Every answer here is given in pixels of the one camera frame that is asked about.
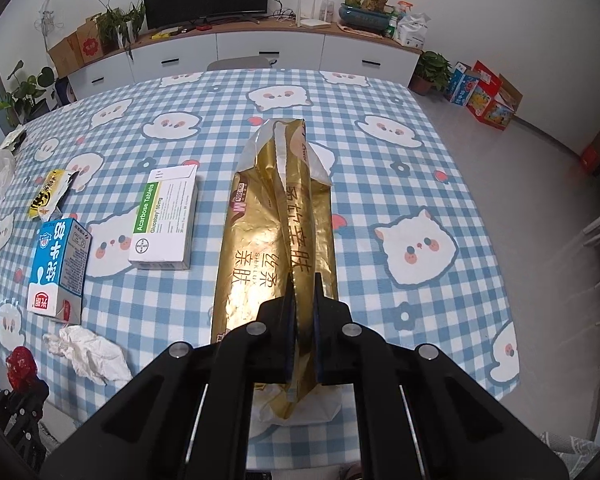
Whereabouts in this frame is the long leaf potted plant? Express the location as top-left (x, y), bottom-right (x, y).
top-left (87, 0), bottom-right (147, 61)

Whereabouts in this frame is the green pothos plant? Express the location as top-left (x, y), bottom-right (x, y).
top-left (0, 60), bottom-right (58, 131)

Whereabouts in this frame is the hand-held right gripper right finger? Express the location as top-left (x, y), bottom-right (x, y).
top-left (312, 272), bottom-right (568, 480)

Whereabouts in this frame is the yellow snack wrapper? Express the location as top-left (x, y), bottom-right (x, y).
top-left (28, 169), bottom-right (81, 222)

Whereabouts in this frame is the crumpled white tissue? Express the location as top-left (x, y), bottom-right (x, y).
top-left (42, 325), bottom-right (133, 386)

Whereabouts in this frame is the red colourful gift box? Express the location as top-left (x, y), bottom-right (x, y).
top-left (466, 60), bottom-right (506, 116)

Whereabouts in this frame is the gold foil packaging bag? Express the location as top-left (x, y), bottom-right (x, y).
top-left (210, 117), bottom-right (343, 426)

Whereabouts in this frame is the blue planter with dried stalks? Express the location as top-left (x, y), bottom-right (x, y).
top-left (339, 0), bottom-right (398, 36)

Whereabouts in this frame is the blue checkered cat tablecloth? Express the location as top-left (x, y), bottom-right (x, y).
top-left (0, 66), bottom-right (523, 471)

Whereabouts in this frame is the white green tablet box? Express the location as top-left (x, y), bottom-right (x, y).
top-left (128, 164), bottom-right (199, 271)

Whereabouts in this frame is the white sideboard cabinet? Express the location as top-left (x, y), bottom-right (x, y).
top-left (55, 22), bottom-right (423, 106)

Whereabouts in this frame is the blue white carton box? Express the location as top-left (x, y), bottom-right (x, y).
top-left (442, 62), bottom-right (481, 107)

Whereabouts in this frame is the white router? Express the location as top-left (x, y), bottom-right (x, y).
top-left (292, 0), bottom-right (338, 31)

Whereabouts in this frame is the blue white milk carton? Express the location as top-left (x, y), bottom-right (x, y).
top-left (27, 217), bottom-right (93, 323)

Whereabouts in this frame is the plain brown cardboard box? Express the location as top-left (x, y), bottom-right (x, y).
top-left (47, 32), bottom-right (86, 78)

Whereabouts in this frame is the small potted floor plant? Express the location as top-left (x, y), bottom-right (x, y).
top-left (410, 51), bottom-right (453, 97)

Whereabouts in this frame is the cardboard box red print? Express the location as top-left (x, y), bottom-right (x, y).
top-left (76, 19), bottom-right (105, 63)

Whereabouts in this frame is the grey chair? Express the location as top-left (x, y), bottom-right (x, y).
top-left (207, 55), bottom-right (273, 72)

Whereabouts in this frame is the pale dried plant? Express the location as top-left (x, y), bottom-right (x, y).
top-left (35, 0), bottom-right (63, 53)

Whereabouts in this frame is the blue white bag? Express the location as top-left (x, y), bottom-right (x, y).
top-left (55, 76), bottom-right (78, 106)

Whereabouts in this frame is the open colourful cardboard box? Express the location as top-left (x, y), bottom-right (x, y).
top-left (480, 74), bottom-right (523, 132)

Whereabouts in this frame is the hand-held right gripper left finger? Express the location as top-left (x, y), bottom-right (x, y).
top-left (40, 272), bottom-right (301, 480)

